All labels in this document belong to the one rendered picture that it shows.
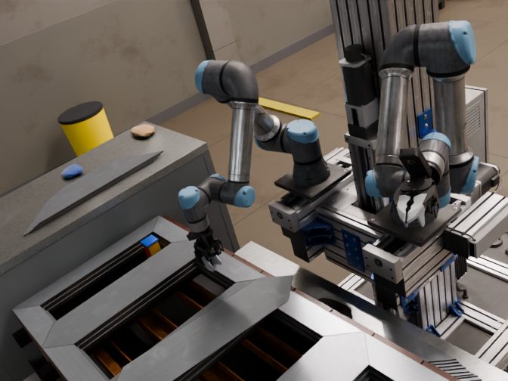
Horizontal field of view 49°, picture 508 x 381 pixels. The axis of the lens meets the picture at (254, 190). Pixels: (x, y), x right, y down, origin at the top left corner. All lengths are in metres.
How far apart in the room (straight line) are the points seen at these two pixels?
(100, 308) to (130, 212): 0.54
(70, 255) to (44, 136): 3.06
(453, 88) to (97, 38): 4.31
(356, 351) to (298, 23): 5.55
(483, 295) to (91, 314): 1.76
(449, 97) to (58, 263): 1.71
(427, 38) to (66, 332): 1.59
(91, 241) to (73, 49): 3.16
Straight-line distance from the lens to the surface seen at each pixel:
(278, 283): 2.04
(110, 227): 2.58
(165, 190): 2.67
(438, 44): 1.59
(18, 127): 5.41
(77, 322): 2.25
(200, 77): 1.94
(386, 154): 1.55
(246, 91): 1.83
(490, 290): 2.87
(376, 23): 1.88
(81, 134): 5.02
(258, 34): 6.55
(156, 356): 1.96
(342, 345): 1.79
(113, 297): 2.27
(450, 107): 1.68
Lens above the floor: 2.19
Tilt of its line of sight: 31 degrees down
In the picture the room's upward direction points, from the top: 16 degrees counter-clockwise
